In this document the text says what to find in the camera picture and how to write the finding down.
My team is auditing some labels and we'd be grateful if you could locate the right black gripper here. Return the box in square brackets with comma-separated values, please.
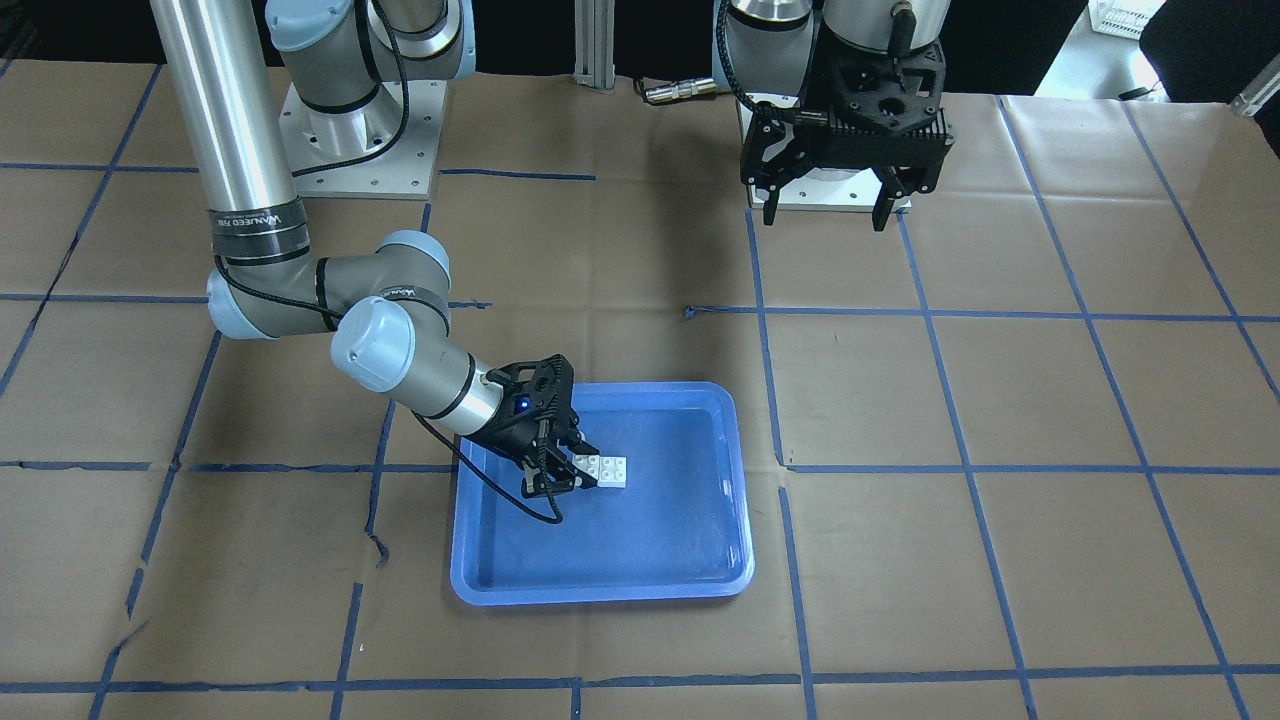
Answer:
[468, 355, 600, 498]

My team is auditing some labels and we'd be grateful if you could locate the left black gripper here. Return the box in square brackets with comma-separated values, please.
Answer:
[741, 42, 954, 232]

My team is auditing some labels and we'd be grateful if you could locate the white block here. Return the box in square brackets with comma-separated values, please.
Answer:
[571, 454, 602, 489]
[596, 456, 628, 489]

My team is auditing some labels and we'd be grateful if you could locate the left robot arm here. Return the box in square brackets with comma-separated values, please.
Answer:
[712, 1, 955, 231]

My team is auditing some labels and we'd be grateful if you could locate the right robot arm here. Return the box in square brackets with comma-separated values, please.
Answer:
[151, 1, 622, 498]

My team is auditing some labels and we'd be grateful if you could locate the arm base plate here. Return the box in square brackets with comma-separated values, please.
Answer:
[739, 94, 882, 213]
[279, 79, 449, 201]

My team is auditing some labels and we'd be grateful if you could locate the metal cable connector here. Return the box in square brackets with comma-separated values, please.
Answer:
[639, 77, 721, 106]

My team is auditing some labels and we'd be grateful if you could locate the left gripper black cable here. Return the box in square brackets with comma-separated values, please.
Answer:
[712, 0, 801, 126]

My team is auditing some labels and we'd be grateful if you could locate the aluminium frame post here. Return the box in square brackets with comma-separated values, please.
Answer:
[572, 0, 616, 92]

